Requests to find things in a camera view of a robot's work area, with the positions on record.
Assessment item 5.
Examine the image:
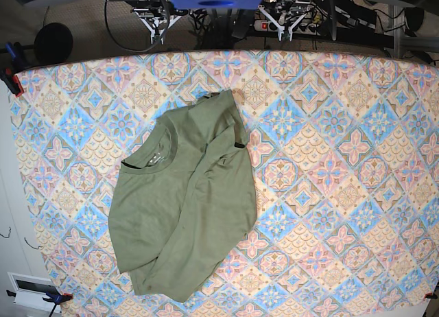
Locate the olive green t-shirt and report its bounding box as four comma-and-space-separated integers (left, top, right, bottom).
108, 89, 258, 303

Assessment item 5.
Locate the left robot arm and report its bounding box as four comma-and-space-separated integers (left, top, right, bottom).
253, 0, 337, 42

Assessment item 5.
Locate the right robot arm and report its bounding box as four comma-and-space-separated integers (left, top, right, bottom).
104, 0, 189, 53

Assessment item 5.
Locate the patterned tablecloth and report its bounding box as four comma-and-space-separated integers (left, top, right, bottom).
8, 51, 438, 316

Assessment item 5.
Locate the white power strip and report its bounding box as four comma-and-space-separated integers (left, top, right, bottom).
253, 17, 314, 33

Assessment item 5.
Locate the black round stool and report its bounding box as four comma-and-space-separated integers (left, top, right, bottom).
34, 23, 73, 65

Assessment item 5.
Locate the red black clamp upper left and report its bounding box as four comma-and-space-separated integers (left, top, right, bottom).
0, 68, 23, 97

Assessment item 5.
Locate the blue clamp lower left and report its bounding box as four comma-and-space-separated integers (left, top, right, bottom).
6, 290, 73, 309

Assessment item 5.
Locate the red clamp lower right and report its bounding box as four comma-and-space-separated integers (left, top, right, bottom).
425, 292, 438, 300

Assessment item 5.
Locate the white wall outlet box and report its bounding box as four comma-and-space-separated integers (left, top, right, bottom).
8, 272, 60, 313

